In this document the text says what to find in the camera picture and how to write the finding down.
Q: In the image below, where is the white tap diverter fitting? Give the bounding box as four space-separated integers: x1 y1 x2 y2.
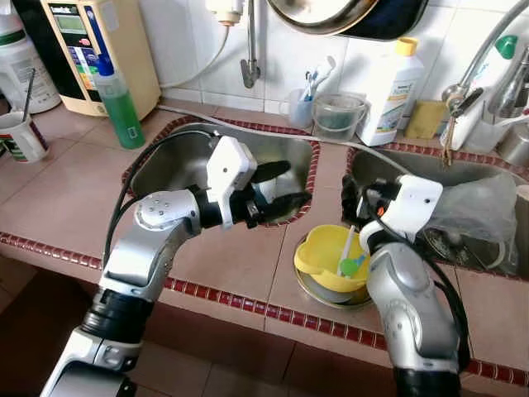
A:
205 0 245 26

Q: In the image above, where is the white bottle with yellow cap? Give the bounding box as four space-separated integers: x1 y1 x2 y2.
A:
355 37 425 147

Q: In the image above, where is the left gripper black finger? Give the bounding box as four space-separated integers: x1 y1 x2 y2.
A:
252 191 314 226
248 160 293 185

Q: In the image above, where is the beige water ionizer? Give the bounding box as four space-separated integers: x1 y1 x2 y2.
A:
12 0 162 117

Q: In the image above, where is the small metal cup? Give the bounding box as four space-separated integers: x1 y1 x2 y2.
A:
496 124 529 166

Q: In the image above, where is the dark red base cabinet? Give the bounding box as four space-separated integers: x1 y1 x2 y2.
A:
0 252 398 397

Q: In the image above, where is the white printed mug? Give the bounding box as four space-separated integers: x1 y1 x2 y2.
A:
0 112 49 164

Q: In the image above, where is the dark metal teaspoon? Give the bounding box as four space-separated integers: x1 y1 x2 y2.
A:
20 68 39 118

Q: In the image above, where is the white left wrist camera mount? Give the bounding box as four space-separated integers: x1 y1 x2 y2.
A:
205 135 259 228

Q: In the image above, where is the chrome wall tap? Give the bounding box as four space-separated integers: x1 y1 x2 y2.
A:
240 0 262 89

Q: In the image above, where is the blue white toothbrush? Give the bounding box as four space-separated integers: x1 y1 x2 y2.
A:
302 55 338 104

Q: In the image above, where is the mustard yellow sponge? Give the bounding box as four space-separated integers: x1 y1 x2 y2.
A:
405 99 450 140

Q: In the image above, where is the stainless steel sink basin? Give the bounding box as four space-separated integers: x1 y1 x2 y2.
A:
343 145 529 278
122 118 322 228

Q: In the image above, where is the yellow plastic bowl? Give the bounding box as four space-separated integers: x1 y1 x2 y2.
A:
293 224 373 294

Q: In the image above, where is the clear toothbrush cup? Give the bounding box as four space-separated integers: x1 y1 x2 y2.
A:
286 88 317 129

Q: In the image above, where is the thin white water hose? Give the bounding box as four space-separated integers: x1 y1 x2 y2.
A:
160 23 229 89

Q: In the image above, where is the white plastic jug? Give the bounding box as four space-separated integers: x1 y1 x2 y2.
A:
0 8 63 114

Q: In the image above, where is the green dish soap bottle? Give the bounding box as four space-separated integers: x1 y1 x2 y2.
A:
93 54 147 151

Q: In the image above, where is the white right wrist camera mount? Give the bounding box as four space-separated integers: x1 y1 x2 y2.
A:
376 174 444 245

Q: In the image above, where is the chrome sink faucet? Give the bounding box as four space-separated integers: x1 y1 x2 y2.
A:
441 0 529 166

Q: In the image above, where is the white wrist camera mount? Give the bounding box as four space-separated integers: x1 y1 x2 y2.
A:
376 174 444 245
205 135 259 228

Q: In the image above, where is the small clear plastic bucket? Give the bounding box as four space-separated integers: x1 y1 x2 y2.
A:
312 93 367 141

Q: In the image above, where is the round metal plate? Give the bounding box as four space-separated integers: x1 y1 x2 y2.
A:
296 265 373 309

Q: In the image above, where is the white bottle with green cap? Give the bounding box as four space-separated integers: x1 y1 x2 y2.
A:
455 33 523 152

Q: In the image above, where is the hanging metal pan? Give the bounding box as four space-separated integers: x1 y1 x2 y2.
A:
266 0 431 42

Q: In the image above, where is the clear plastic bag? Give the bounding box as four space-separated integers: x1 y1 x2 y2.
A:
426 170 526 270

